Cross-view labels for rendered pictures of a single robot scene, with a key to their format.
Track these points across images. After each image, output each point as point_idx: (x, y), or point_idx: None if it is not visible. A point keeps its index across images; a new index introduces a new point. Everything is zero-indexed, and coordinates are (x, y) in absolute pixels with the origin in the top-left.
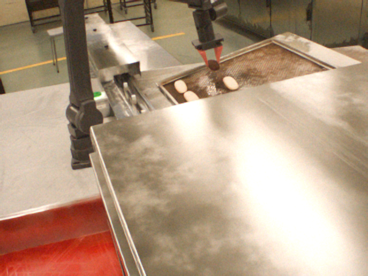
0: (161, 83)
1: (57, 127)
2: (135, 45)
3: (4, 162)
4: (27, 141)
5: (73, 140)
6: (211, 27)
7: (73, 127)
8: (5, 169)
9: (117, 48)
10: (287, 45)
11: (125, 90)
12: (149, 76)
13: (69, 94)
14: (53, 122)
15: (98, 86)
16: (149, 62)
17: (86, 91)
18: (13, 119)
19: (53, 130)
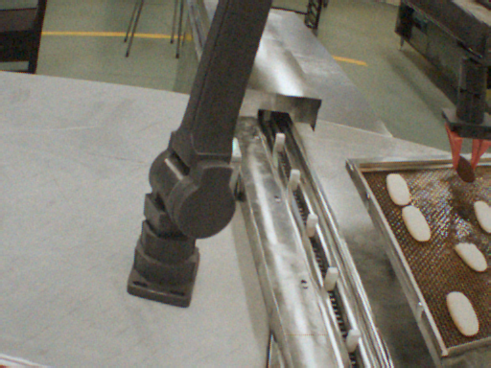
0: (360, 167)
1: (112, 179)
2: (303, 60)
3: (4, 216)
4: (51, 189)
5: (149, 235)
6: (483, 99)
7: (159, 206)
8: (2, 231)
9: (277, 56)
10: None
11: (275, 149)
12: (326, 134)
13: (177, 129)
14: (108, 166)
15: None
16: (328, 104)
17: (220, 138)
18: (38, 131)
19: (105, 185)
